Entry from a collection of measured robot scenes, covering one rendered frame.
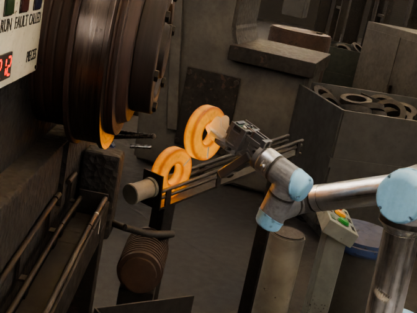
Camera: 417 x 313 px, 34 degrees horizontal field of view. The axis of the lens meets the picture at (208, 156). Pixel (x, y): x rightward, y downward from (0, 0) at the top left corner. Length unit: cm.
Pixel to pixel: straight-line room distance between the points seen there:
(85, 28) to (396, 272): 90
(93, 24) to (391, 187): 75
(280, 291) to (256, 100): 204
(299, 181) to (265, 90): 242
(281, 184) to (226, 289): 129
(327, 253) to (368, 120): 139
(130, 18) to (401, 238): 79
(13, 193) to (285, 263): 124
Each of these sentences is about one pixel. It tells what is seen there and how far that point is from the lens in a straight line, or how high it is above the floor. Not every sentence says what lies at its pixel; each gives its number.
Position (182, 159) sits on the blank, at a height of 75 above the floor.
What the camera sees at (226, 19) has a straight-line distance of 419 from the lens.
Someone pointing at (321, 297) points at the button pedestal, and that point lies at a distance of 241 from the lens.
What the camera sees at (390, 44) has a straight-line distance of 580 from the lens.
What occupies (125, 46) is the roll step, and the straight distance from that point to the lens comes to 136.
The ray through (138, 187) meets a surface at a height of 69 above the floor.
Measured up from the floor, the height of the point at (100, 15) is 119.
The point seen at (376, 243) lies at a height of 43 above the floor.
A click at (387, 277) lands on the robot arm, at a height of 70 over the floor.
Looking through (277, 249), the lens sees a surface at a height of 47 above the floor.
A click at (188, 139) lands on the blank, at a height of 85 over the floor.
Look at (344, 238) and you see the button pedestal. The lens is 226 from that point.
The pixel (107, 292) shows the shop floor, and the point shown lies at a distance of 282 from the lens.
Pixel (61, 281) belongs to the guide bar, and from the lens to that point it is 135.
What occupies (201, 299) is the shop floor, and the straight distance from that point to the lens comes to 290.
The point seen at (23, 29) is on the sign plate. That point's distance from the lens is 124.
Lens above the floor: 132
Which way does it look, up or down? 15 degrees down
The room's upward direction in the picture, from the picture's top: 11 degrees clockwise
